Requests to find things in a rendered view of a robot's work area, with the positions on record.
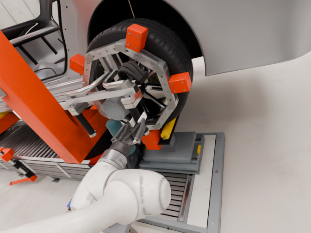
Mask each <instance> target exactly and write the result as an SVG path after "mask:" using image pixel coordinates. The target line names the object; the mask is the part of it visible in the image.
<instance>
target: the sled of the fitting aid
mask: <svg viewBox="0 0 311 233"><path fill-rule="evenodd" d="M204 143H205V138H204V134H196V139H195V144H194V148H193V154H192V159H191V163H190V164H189V163H171V162H153V161H144V159H143V158H142V159H141V161H140V163H139V166H140V167H141V169H143V170H150V171H157V172H174V173H185V174H197V175H199V173H200V167H201V161H202V155H203V149H204ZM146 149H147V148H146ZM146 149H145V152H146Z"/></svg>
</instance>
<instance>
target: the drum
mask: <svg viewBox="0 0 311 233"><path fill-rule="evenodd" d="M130 83H131V85H133V84H135V83H134V82H132V81H130ZM122 97H123V96H119V97H113V98H107V99H106V101H105V102H104V103H103V105H102V107H103V111H104V112H105V113H106V115H107V116H109V117H110V118H111V119H114V120H123V119H124V118H125V116H126V115H128V114H129V109H125V107H124V105H123V104H122V102H121V99H122Z"/></svg>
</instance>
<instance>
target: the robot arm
mask: <svg viewBox="0 0 311 233"><path fill-rule="evenodd" d="M146 118H147V115H146V113H145V111H144V112H143V113H142V115H141V116H140V118H139V120H138V124H137V125H136V127H135V128H134V129H133V130H132V132H131V133H130V130H131V127H134V126H135V124H136V123H135V121H134V119H133V118H132V119H131V120H130V121H129V122H126V123H127V124H126V125H125V124H124V125H123V126H122V127H121V128H120V130H119V131H118V132H117V133H116V135H115V136H114V137H113V138H112V139H111V141H112V145H111V146H110V147H109V149H107V150H105V151H104V153H103V154H102V156H101V158H100V159H99V160H98V162H97V163H96V165H95V166H93V167H92V168H91V169H90V170H89V171H88V173H87V174H86V175H85V177H84V178H83V179H82V181H81V182H80V184H79V186H78V188H77V189H76V191H75V193H74V196H73V198H72V201H71V204H70V208H71V211H70V212H67V213H64V214H60V215H56V216H52V217H49V218H45V219H41V220H38V221H33V222H30V223H26V224H23V225H19V226H15V227H11V228H8V229H4V230H0V233H99V232H101V231H103V230H105V229H106V228H108V227H110V226H112V225H113V224H115V223H119V224H122V225H128V224H130V223H132V222H134V221H136V220H139V219H144V218H145V217H146V216H155V215H158V214H161V213H163V212H164V211H165V210H166V208H167V207H168V206H169V204H170V200H171V188H170V184H169V182H168V181H167V180H166V178H165V177H164V176H163V175H161V174H159V173H157V172H154V171H150V170H143V169H124V167H125V166H126V164H127V158H128V156H129V154H130V151H131V148H132V147H133V146H134V144H136V143H138V145H139V144H141V138H142V136H143V134H144V132H145V130H146V126H145V124H144V123H145V119H146Z"/></svg>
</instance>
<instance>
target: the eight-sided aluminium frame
mask: <svg viewBox="0 0 311 233"><path fill-rule="evenodd" d="M125 44H126V38H125V39H120V40H119V41H116V42H114V43H111V44H108V45H105V46H103V47H100V48H97V49H94V50H92V51H90V52H88V53H87V54H85V59H84V60H85V63H84V72H83V81H82V87H86V86H87V85H89V84H91V83H92V82H94V78H95V72H96V66H97V60H98V59H99V58H100V57H106V56H107V55H110V54H112V55H113V54H115V53H118V52H122V53H124V54H125V55H127V56H129V57H131V58H132V59H134V60H136V61H137V62H139V63H141V64H143V65H145V66H146V67H148V68H150V69H151V70H153V71H155V72H156V73H157V76H158V79H159V81H160V84H161V86H162V89H163V91H164V94H165V97H166V99H167V102H168V104H167V106H166V107H165V109H164V110H163V112H162V113H161V115H160V116H159V118H158V119H147V120H145V124H146V126H147V128H149V130H154V129H155V130H157V129H160V128H161V127H162V126H163V124H164V123H165V121H166V120H167V119H168V117H169V116H170V115H171V113H172V112H173V110H175V108H176V106H177V104H178V101H179V99H178V95H177V94H176V93H174V94H173V93H172V92H171V89H170V86H169V83H168V82H169V80H170V78H171V75H170V72H169V69H168V66H167V64H166V62H165V61H163V60H162V59H160V58H158V57H157V56H155V55H153V54H151V53H150V52H148V51H146V50H144V49H142V50H141V51H140V52H139V53H138V52H135V51H133V50H131V49H128V48H126V46H125ZM97 91H99V90H98V88H97V87H95V88H94V89H92V90H91V91H89V92H87V93H91V92H97ZM92 102H93V103H94V105H95V106H96V108H97V109H98V111H99V113H100V114H101V115H103V116H104V117H107V118H108V119H111V118H110V117H109V116H107V115H106V113H105V112H104V111H103V107H102V105H103V103H104V102H105V100H104V99H100V100H94V101H92ZM130 120H131V119H130V118H128V117H126V116H125V118H124V119H123V120H120V122H121V123H122V125H124V124H125V125H126V124H127V123H126V122H129V121H130Z"/></svg>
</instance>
